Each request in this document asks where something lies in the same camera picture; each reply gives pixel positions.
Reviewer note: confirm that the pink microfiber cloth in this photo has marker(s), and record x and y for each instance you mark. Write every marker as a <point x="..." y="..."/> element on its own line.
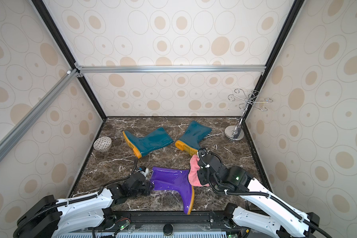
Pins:
<point x="194" y="168"/>

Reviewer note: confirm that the purple rubber boot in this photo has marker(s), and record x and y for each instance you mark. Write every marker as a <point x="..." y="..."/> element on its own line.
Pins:
<point x="176" y="180"/>

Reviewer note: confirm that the chrome mug tree stand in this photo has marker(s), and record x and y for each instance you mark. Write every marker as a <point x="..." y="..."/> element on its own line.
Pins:
<point x="236" y="132"/>

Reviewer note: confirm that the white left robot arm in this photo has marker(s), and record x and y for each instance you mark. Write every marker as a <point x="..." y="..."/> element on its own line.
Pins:
<point x="51" y="217"/>

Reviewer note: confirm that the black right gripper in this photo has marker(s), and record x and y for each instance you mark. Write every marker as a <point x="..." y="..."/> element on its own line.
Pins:
<point x="205" y="162"/>

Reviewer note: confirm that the black corner frame post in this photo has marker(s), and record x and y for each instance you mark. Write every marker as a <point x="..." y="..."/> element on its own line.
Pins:
<point x="47" y="19"/>
<point x="288" y="23"/>

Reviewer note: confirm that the teal rubber boot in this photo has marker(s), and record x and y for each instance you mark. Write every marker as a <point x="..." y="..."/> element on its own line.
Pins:
<point x="194" y="134"/>
<point x="141" y="146"/>

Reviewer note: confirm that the horizontal aluminium rail back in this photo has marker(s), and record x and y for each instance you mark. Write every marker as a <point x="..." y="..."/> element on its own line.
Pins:
<point x="172" y="69"/>

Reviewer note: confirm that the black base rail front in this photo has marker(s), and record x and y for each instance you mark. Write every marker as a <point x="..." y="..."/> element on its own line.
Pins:
<point x="214" y="219"/>

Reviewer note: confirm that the patterned black white bowl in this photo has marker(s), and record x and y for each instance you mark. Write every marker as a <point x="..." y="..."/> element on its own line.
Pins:
<point x="103" y="144"/>

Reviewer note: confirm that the black corner frame post right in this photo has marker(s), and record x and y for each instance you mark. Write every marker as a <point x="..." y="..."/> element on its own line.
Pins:
<point x="288" y="23"/>

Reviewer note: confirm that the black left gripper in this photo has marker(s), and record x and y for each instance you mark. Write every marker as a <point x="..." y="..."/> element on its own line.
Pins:
<point x="148" y="185"/>

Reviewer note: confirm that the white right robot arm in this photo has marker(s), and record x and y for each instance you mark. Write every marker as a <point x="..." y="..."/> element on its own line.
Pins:
<point x="280" y="220"/>

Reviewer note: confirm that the diagonal aluminium rail left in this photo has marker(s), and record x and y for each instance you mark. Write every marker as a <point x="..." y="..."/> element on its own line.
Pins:
<point x="13" y="137"/>

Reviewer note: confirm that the black corner frame post left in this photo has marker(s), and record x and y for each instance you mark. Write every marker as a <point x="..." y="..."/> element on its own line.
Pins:
<point x="47" y="19"/>

